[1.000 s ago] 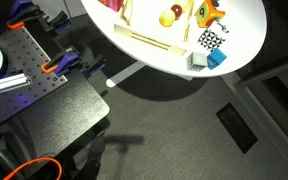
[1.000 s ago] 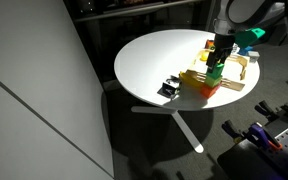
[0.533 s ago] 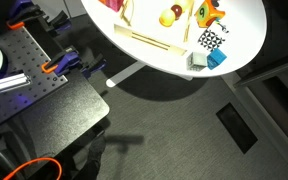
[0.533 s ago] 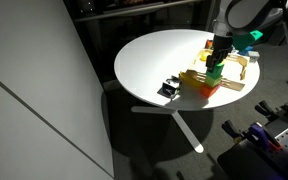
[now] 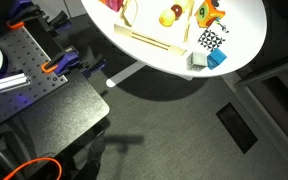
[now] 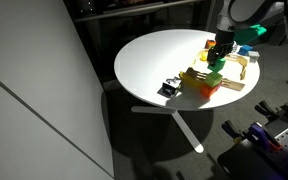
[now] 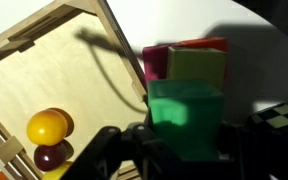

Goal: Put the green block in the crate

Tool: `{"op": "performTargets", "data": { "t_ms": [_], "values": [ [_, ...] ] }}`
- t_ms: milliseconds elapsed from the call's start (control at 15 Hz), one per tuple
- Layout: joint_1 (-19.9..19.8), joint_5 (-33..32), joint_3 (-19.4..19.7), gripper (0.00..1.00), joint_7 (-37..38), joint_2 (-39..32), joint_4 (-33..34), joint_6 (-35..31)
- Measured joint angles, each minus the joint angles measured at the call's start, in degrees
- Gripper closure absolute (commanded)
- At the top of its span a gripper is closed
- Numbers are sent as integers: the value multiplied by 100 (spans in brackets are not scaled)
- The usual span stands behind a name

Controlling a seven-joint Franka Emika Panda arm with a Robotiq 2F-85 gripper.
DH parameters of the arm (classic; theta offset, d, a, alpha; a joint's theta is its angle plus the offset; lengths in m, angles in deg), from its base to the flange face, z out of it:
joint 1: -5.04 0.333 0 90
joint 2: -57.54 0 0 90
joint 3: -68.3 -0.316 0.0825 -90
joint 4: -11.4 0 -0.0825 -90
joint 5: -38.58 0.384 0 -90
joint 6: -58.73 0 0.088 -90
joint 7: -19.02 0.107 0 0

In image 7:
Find dark red ball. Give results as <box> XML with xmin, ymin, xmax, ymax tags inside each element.
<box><xmin>33</xmin><ymin>142</ymin><xmax>69</xmax><ymax>172</ymax></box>

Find wooden crate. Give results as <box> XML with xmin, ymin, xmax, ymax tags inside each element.
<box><xmin>0</xmin><ymin>0</ymin><xmax>150</xmax><ymax>180</ymax></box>

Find green block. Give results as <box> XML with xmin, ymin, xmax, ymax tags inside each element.
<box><xmin>147</xmin><ymin>78</ymin><xmax>226</xmax><ymax>162</ymax></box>

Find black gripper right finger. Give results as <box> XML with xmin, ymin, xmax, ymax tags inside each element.
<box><xmin>217</xmin><ymin>122</ymin><xmax>269</xmax><ymax>180</ymax></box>

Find pink orange multicoloured block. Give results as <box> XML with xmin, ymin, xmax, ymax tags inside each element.
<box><xmin>141</xmin><ymin>37</ymin><xmax>229</xmax><ymax>91</ymax></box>

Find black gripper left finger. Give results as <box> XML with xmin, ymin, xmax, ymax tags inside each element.
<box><xmin>62</xmin><ymin>122</ymin><xmax>185</xmax><ymax>180</ymax></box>

